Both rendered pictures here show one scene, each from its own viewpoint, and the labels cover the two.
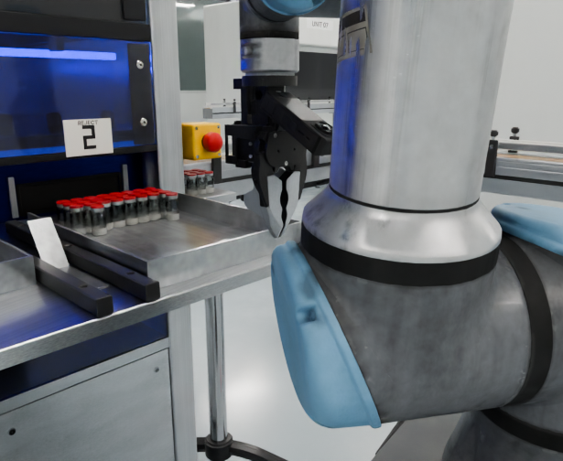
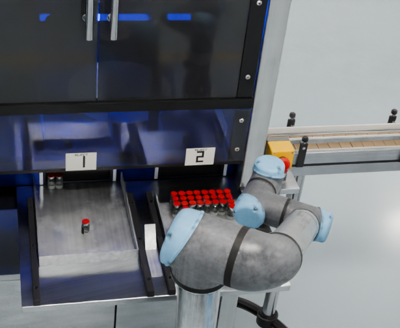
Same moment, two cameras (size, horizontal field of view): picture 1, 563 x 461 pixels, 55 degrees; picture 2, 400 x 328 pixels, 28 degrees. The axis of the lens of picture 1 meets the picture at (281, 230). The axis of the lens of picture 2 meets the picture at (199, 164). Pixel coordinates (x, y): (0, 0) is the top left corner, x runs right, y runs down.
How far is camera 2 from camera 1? 1.61 m
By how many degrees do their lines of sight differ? 34
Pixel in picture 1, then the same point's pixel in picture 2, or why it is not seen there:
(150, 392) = not seen: hidden behind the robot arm
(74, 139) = (190, 157)
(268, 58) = not seen: hidden behind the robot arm
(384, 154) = not seen: outside the picture
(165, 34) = (263, 103)
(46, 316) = (131, 286)
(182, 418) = (227, 302)
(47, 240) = (150, 235)
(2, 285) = (124, 258)
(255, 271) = (229, 291)
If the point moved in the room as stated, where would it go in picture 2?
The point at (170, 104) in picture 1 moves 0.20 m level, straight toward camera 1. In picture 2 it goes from (258, 140) to (233, 176)
